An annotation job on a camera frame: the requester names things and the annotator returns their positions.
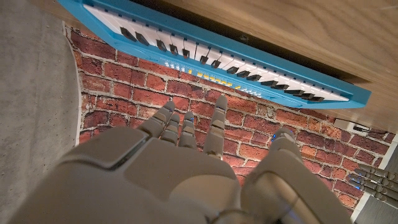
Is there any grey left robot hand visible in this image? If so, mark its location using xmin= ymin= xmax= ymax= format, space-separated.
xmin=346 ymin=162 xmax=398 ymax=210

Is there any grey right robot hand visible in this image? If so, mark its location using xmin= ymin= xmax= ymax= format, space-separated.
xmin=8 ymin=95 xmax=353 ymax=224

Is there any blue toy piano keyboard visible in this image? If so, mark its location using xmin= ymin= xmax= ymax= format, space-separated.
xmin=57 ymin=0 xmax=373 ymax=110

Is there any white power strip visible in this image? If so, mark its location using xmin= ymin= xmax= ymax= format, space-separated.
xmin=333 ymin=118 xmax=371 ymax=138

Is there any red brick printed backdrop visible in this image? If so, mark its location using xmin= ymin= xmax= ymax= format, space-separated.
xmin=63 ymin=23 xmax=396 ymax=215

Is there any black power strip cable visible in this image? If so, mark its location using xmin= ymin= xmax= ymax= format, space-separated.
xmin=353 ymin=124 xmax=373 ymax=134

